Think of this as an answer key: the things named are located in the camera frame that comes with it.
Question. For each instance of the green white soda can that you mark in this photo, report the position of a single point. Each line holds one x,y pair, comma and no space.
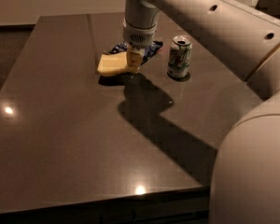
179,57

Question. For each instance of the dark cabinet drawers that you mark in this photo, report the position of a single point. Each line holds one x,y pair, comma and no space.
186,206

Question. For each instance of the yellow sponge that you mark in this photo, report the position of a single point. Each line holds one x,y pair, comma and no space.
115,64

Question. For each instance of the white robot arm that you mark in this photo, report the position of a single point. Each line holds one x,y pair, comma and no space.
245,186

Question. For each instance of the blue chip bag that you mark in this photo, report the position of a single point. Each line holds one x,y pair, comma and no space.
150,51

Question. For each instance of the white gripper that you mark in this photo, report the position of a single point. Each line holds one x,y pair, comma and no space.
139,35

